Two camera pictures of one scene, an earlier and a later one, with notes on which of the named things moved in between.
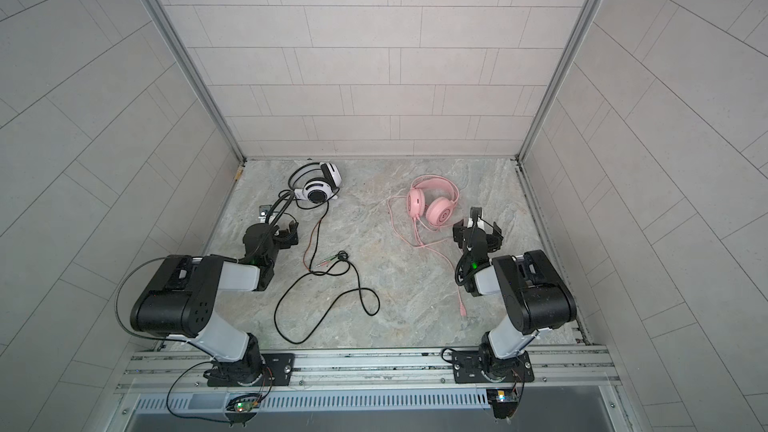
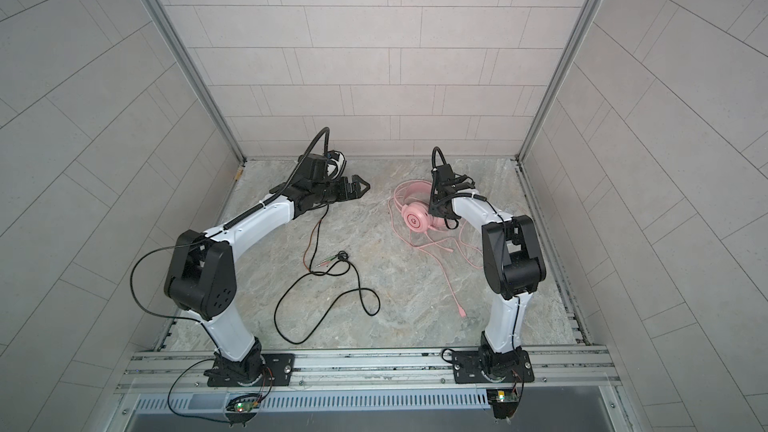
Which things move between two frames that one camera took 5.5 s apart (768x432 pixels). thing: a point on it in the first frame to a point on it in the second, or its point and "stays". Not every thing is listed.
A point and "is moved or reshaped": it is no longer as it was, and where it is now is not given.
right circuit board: (504, 401) stays
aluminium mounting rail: (181, 367) stays
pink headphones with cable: (436, 196) is moved or reshaped
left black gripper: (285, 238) to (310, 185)
